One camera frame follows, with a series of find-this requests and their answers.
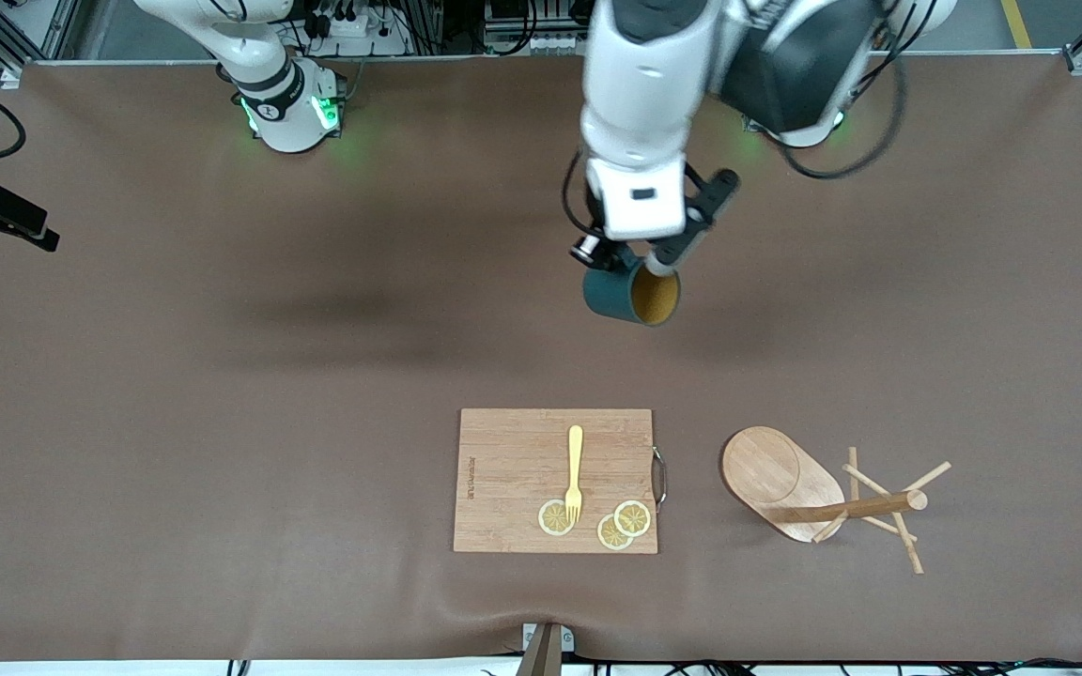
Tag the brown table mat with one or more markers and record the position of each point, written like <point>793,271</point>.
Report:
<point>222,422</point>

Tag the dark teal ribbed mug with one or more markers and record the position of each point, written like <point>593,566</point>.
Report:
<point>611,296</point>

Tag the lemon slice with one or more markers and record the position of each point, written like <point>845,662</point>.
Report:
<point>635,517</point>
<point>552,521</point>
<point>610,537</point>

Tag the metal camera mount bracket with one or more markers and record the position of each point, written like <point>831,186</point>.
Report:
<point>546,648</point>

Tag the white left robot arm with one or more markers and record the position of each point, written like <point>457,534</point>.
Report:
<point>640,94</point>

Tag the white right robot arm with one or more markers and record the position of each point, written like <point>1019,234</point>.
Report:
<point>283,103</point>

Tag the yellow plastic fork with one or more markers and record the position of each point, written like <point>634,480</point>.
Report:
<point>575,460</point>

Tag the white power strip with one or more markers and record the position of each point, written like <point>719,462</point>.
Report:
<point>353,33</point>
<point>532,42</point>

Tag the wooden mug tree rack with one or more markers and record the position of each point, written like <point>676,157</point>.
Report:
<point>766,474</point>

